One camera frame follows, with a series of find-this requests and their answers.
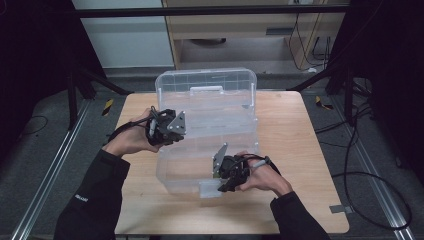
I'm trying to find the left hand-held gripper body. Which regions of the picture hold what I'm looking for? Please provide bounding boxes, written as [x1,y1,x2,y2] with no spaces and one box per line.
[145,109,187,147]

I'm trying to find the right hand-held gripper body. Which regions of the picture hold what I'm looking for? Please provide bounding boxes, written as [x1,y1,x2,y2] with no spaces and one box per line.
[212,142,250,183]

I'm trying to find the clear plastic storage box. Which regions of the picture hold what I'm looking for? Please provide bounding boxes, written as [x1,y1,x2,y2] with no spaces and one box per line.
[154,68,261,199]

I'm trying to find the person's right hand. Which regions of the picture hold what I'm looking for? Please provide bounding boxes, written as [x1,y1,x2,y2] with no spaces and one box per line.
[234,151,294,198]

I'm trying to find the person's left hand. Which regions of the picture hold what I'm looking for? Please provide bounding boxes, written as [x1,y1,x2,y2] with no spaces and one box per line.
[101,109,164,158]

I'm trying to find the yellow black striped tape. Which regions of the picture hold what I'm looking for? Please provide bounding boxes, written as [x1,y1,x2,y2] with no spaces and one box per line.
[314,95,334,111]
[101,98,115,117]

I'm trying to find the white cabinet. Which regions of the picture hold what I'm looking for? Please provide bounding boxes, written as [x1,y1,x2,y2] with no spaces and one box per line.
[70,0,176,69]

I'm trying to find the black metal stand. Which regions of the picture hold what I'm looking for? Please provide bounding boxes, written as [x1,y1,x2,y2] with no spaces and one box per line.
[286,63,356,126]
[66,66,133,131]

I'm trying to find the grey tape piece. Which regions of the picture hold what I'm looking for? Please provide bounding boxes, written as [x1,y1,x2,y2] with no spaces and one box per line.
[329,204,354,215]

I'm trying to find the light wooden desk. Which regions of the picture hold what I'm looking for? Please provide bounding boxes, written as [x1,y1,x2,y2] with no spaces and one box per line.
[162,0,351,72]

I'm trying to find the black horizontal bar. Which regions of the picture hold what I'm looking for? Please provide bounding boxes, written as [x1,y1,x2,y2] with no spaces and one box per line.
[71,4,351,18]

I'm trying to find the right hand-held gripper black cable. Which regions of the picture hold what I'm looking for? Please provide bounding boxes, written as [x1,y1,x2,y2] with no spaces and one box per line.
[238,153,282,177]

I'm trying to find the hand-held gripper black cable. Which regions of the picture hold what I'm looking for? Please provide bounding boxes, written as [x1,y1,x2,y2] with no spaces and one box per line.
[106,105,168,143]
[238,153,282,177]

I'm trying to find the left hand-held gripper black cable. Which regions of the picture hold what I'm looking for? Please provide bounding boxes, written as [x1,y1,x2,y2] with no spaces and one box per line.
[106,105,168,143]

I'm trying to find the thin black floor cable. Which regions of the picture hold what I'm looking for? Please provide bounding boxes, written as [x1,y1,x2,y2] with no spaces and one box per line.
[19,115,50,136]

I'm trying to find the aluminium floor rail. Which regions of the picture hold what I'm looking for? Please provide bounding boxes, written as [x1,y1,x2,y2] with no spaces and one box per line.
[333,96,416,240]
[11,99,91,240]

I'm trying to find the looped black floor cable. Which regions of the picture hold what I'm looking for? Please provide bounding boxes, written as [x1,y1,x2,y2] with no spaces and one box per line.
[331,171,413,232]

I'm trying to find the hanging black desk cables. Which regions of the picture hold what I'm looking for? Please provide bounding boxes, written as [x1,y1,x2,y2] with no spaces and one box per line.
[288,13,334,72]

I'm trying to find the black floor cable bundle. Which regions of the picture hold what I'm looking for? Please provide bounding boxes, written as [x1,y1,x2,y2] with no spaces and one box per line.
[314,78,374,134]

